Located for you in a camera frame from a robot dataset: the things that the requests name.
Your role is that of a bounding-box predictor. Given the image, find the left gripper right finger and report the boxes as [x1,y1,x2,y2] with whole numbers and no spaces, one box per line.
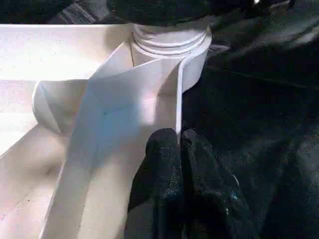
[181,127,260,239]

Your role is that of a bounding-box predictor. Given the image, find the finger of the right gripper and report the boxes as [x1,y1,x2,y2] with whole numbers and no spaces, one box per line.
[107,0,260,27]

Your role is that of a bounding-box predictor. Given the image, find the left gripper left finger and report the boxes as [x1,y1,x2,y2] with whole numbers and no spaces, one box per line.
[122,128,186,239]

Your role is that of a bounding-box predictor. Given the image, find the white plastic table leg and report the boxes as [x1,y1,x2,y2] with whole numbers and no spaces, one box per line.
[132,17,210,56]

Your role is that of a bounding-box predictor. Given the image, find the white plastic table top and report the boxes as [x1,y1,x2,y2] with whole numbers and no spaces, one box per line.
[0,22,213,239]

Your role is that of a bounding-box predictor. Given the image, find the black plastic mat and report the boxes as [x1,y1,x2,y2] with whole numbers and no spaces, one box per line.
[0,0,319,239]

